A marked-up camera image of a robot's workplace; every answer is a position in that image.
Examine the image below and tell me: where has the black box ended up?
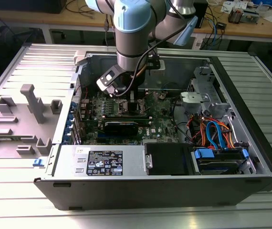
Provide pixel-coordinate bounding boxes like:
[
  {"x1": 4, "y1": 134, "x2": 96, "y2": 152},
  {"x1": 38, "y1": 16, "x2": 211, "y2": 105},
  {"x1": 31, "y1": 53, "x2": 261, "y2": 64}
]
[{"x1": 0, "y1": 0, "x2": 67, "y2": 14}]

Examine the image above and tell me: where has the grey parts rack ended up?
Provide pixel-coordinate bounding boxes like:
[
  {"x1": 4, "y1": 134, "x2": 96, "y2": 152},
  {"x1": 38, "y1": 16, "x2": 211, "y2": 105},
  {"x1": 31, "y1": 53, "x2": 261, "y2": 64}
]
[{"x1": 0, "y1": 83, "x2": 63, "y2": 158}]

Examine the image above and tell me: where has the black RAM slot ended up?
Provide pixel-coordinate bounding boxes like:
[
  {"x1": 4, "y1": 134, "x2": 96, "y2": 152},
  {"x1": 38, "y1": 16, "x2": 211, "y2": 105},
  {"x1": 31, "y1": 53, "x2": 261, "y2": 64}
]
[
  {"x1": 102, "y1": 113, "x2": 151, "y2": 120},
  {"x1": 102, "y1": 118, "x2": 152, "y2": 125}
]

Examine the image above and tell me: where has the silver round-topped bracket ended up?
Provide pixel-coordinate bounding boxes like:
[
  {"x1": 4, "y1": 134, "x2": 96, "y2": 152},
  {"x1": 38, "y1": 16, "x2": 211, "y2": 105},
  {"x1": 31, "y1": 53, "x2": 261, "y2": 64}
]
[{"x1": 179, "y1": 92, "x2": 210, "y2": 111}]

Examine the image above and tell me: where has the metal socket cover frame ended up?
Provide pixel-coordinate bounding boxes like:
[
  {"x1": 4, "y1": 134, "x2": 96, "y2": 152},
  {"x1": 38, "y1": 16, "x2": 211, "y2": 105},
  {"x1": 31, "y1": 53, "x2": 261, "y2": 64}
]
[{"x1": 137, "y1": 98, "x2": 150, "y2": 113}]

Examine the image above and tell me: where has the black and silver PC case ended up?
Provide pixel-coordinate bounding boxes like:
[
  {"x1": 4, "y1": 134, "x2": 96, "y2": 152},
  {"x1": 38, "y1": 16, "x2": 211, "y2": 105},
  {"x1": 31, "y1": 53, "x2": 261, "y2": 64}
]
[{"x1": 33, "y1": 49, "x2": 272, "y2": 210}]

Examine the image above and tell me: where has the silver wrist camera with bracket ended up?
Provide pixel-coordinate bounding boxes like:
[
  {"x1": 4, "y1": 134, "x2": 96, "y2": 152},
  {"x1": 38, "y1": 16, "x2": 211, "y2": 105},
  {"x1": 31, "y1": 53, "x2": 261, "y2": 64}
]
[{"x1": 96, "y1": 63, "x2": 123, "y2": 98}]

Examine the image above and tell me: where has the blue flat wire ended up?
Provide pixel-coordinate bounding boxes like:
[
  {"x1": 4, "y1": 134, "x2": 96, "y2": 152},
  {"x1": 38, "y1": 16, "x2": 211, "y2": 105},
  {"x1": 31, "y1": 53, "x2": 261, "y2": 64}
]
[{"x1": 206, "y1": 121, "x2": 228, "y2": 151}]

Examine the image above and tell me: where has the thin red wire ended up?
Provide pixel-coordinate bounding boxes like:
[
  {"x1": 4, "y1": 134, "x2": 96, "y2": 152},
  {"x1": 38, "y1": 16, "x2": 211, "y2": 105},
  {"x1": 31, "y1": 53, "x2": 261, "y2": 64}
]
[{"x1": 75, "y1": 85, "x2": 89, "y2": 100}]

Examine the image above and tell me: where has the hard disk in blue carrier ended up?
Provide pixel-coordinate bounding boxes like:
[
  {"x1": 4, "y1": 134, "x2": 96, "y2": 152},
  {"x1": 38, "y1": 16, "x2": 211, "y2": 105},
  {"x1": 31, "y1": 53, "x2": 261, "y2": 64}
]
[{"x1": 190, "y1": 146, "x2": 251, "y2": 177}]

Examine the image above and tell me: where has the pale case latch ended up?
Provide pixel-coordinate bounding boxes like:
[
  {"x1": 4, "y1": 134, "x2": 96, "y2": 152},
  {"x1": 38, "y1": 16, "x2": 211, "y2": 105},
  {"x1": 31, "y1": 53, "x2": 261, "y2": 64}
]
[{"x1": 73, "y1": 49, "x2": 90, "y2": 66}]

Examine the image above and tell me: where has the green motherboard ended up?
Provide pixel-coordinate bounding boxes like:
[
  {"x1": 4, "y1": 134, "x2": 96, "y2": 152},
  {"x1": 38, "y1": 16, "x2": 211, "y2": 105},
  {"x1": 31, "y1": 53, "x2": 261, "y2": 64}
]
[{"x1": 78, "y1": 89, "x2": 182, "y2": 146}]

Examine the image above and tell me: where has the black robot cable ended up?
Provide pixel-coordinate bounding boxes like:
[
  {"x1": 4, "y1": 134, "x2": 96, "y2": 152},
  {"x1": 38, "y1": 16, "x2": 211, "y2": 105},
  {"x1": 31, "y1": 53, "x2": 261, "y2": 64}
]
[{"x1": 113, "y1": 44, "x2": 159, "y2": 97}]

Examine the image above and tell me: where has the orange wire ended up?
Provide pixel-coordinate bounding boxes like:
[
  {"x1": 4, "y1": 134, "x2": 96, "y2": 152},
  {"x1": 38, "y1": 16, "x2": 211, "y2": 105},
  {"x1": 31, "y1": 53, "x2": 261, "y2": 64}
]
[{"x1": 197, "y1": 116, "x2": 236, "y2": 149}]

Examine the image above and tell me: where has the blue hanging cable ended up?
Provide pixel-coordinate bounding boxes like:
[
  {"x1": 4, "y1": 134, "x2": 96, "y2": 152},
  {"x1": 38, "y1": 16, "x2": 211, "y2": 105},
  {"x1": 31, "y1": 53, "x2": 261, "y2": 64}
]
[{"x1": 208, "y1": 18, "x2": 220, "y2": 50}]

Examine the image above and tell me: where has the silver rear port block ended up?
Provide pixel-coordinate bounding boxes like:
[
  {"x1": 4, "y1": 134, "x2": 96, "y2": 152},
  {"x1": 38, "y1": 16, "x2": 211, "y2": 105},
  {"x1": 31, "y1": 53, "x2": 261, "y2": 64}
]
[{"x1": 79, "y1": 99, "x2": 89, "y2": 113}]

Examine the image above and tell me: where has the thin dark wire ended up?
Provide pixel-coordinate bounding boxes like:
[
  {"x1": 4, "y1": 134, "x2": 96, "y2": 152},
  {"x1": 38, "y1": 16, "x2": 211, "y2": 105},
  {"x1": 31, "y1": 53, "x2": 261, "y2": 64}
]
[{"x1": 161, "y1": 82, "x2": 183, "y2": 93}]

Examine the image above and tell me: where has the black graphics card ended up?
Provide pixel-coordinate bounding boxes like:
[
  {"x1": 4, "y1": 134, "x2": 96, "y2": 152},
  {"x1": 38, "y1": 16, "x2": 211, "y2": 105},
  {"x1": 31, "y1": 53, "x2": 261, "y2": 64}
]
[{"x1": 102, "y1": 120, "x2": 139, "y2": 137}]

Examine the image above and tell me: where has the copper coil transformer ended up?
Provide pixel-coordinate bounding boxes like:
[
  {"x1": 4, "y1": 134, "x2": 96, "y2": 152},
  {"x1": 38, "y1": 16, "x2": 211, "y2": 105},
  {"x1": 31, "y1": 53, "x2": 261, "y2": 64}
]
[{"x1": 228, "y1": 6, "x2": 243, "y2": 24}]

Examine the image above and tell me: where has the black power cable bundle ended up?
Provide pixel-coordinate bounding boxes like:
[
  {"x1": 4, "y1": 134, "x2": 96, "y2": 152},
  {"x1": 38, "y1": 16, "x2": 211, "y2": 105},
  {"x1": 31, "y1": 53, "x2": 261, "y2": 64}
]
[{"x1": 171, "y1": 98, "x2": 193, "y2": 145}]

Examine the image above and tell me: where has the black tower unit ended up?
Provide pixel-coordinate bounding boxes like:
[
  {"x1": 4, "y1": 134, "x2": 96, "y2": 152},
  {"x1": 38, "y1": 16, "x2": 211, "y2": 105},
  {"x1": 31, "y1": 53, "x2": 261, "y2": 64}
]
[{"x1": 193, "y1": 0, "x2": 209, "y2": 29}]

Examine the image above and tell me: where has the wooden workbench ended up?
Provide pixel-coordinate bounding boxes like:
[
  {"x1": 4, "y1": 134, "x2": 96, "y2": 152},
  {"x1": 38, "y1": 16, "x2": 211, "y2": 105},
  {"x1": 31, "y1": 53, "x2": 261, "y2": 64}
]
[{"x1": 0, "y1": 0, "x2": 272, "y2": 45}]

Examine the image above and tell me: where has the silver drive cage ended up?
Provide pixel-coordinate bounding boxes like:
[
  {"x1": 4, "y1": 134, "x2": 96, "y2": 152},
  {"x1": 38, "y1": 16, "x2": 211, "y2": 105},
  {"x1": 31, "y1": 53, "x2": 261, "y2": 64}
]
[{"x1": 188, "y1": 65, "x2": 218, "y2": 96}]

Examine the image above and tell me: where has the blue plastic clip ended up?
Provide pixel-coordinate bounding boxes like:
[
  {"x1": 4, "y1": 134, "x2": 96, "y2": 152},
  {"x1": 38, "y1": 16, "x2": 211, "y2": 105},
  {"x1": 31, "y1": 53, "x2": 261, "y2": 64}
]
[{"x1": 32, "y1": 158, "x2": 45, "y2": 168}]

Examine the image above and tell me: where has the white printed box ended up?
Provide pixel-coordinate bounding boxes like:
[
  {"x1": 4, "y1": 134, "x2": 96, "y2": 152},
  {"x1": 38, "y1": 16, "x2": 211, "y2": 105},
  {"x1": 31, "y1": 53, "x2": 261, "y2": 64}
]
[{"x1": 221, "y1": 0, "x2": 250, "y2": 14}]

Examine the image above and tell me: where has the copper coloured robot hose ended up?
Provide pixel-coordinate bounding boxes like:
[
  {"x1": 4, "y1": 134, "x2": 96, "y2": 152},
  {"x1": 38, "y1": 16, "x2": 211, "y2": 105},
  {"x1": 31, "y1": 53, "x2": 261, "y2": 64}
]
[{"x1": 135, "y1": 65, "x2": 149, "y2": 77}]

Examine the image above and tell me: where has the silver power supply with label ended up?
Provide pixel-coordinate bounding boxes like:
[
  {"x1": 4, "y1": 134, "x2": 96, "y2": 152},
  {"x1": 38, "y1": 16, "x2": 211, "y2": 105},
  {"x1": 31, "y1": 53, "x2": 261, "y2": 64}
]
[{"x1": 45, "y1": 144, "x2": 149, "y2": 177}]

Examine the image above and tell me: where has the CPU socket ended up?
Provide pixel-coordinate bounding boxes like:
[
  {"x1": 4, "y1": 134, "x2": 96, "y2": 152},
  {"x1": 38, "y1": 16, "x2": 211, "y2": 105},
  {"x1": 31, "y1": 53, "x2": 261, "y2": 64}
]
[{"x1": 116, "y1": 98, "x2": 150, "y2": 116}]

